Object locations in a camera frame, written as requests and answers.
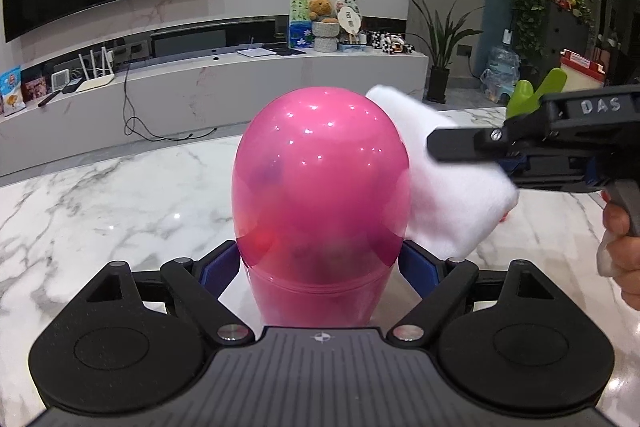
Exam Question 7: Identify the green blue picture book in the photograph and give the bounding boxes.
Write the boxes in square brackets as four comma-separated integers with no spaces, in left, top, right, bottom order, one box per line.
[288,0,314,49]

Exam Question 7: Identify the black power cable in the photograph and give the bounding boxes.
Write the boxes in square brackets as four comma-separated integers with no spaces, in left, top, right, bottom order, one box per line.
[121,60,219,143]

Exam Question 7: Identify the green plastic watering can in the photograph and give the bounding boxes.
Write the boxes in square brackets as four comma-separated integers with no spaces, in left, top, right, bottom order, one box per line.
[506,68,567,119]

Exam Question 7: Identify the potted green plant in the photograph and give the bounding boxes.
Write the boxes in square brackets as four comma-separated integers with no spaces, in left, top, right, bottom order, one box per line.
[408,0,483,104]

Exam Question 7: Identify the marble tv console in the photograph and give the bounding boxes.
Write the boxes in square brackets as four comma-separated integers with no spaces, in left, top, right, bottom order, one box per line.
[1,49,430,174]

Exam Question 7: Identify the water jug on floor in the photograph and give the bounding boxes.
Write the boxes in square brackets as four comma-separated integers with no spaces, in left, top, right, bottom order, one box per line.
[480,29,521,105]

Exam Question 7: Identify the white wifi router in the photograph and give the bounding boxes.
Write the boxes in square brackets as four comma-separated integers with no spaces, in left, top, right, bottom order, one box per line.
[76,46,115,92]

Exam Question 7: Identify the person right hand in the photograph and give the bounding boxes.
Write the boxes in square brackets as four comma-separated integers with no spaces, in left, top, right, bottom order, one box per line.
[601,191,640,310]

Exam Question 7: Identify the blue snack bag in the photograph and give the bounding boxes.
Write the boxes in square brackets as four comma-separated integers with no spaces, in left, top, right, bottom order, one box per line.
[0,66,26,116]

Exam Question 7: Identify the teddy bear in pot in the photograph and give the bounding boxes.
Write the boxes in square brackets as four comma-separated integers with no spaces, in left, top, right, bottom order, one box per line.
[309,0,341,53]

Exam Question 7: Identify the white jar red lid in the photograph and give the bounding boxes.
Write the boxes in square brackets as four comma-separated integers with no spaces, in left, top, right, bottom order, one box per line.
[560,49,605,92]

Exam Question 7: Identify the white towel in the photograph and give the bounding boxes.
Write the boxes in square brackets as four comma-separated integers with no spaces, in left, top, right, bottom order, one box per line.
[367,84,518,260]

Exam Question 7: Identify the pink dome plastic container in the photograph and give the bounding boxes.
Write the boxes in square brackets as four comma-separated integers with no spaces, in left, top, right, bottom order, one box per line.
[231,87,410,327]

